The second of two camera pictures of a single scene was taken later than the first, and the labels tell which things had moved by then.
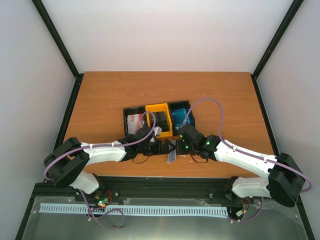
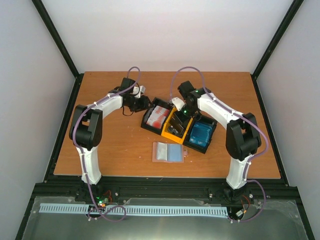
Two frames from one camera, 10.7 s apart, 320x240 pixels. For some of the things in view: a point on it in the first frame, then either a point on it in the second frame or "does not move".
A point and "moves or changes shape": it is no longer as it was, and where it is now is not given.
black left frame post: (53, 31) does not move
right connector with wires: (240, 213) does not move
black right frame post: (292, 10) does not move
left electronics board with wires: (104, 199) does not move
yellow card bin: (157, 107) -> (176, 138)
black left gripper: (159, 151) -> (144, 105)
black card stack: (161, 120) -> (177, 124)
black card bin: (183, 104) moves or changes shape
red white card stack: (134, 122) -> (158, 117)
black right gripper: (180, 150) -> (194, 114)
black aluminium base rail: (182, 186) does not move
